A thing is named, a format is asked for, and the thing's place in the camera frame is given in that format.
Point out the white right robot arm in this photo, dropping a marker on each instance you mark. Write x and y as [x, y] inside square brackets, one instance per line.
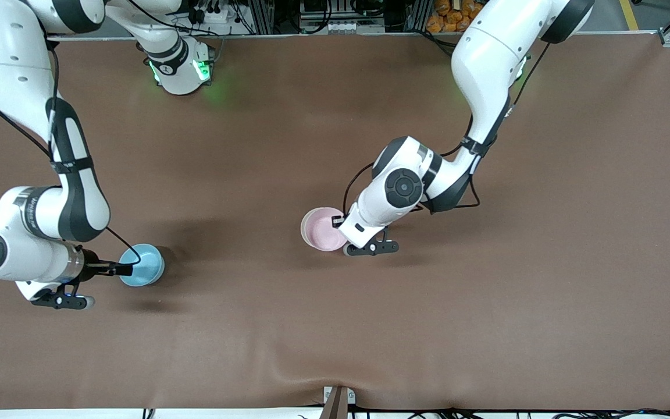
[27, 221]

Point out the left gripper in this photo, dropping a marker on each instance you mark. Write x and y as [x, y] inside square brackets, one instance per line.
[336, 222]

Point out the white bowl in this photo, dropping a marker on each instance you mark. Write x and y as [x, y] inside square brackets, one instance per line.
[303, 228]

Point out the light blue bowl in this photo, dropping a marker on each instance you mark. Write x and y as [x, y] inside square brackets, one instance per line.
[146, 265]

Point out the metal bracket with wooden strip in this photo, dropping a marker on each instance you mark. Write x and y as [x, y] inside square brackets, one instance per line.
[338, 401]

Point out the pink bowl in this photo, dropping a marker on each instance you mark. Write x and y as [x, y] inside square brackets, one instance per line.
[322, 230]

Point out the aluminium frame post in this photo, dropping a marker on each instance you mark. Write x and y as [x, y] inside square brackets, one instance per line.
[263, 14]
[418, 14]

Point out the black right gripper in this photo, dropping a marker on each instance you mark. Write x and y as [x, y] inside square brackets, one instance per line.
[97, 269]

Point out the pile of orange snack packets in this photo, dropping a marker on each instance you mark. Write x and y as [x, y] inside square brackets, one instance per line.
[445, 17]

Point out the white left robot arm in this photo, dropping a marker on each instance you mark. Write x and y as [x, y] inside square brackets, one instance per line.
[486, 64]

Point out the brown table mat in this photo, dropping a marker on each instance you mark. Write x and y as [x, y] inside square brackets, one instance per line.
[335, 326]

